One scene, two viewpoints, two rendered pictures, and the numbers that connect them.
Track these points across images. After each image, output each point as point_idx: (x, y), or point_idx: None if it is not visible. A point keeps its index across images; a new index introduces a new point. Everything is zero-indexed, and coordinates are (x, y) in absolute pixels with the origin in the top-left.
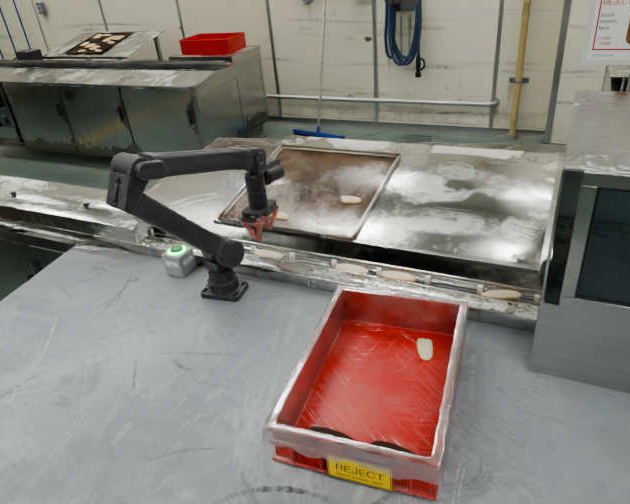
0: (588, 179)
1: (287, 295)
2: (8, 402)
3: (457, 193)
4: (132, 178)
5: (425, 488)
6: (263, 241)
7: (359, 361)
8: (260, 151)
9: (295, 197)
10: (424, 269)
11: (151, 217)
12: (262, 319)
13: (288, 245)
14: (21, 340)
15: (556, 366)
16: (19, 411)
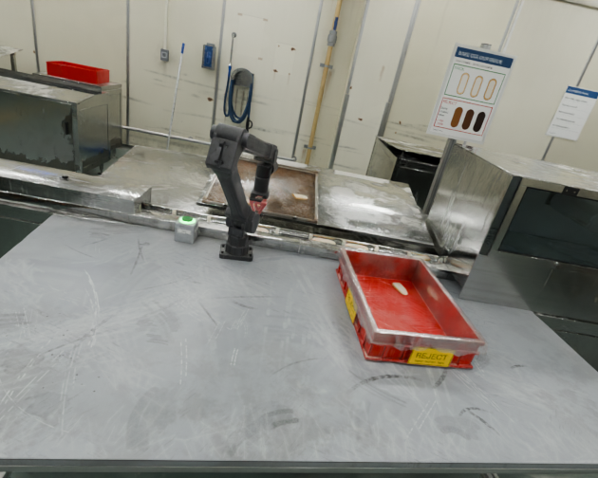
0: (524, 181)
1: (287, 257)
2: (93, 343)
3: (365, 199)
4: (239, 144)
5: (467, 361)
6: None
7: (368, 297)
8: (276, 148)
9: None
10: None
11: (233, 180)
12: (281, 273)
13: None
14: (61, 291)
15: (475, 294)
16: (113, 350)
